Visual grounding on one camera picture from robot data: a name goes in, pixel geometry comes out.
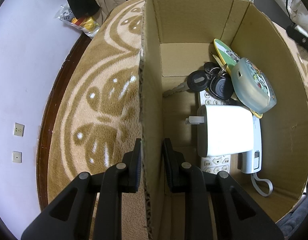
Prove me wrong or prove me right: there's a brown cardboard box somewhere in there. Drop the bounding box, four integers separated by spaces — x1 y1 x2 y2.
139 0 308 239

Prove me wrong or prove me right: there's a white remote control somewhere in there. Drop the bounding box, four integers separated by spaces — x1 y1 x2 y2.
199 90 231 174

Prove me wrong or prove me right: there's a white power adapter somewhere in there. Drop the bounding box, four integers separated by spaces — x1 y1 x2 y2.
185 105 254 158

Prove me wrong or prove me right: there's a beige brown patterned rug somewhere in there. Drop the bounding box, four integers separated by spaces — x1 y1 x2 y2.
47 0 308 240

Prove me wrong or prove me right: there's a translucent cartoon pouch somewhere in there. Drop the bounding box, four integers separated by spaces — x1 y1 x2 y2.
231 57 277 115

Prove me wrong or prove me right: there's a bunch of black keys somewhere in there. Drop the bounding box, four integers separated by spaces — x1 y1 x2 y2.
162 62 234 101

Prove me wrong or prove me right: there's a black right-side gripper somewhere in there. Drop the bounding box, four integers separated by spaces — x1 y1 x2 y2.
286 25 308 52

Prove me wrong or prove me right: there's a plastic bag with yellow items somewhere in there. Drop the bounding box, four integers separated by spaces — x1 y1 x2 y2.
54 3 100 39

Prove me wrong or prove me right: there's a white handheld device with strap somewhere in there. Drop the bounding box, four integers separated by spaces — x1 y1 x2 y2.
240 115 273 197

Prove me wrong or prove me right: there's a lower wall socket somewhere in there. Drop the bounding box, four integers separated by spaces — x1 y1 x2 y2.
12 151 22 164

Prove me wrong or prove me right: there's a wall socket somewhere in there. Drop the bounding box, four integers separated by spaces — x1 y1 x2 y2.
12 151 22 164
13 122 25 137

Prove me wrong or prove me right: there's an upper wall socket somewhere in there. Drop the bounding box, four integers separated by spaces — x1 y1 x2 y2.
13 122 25 137

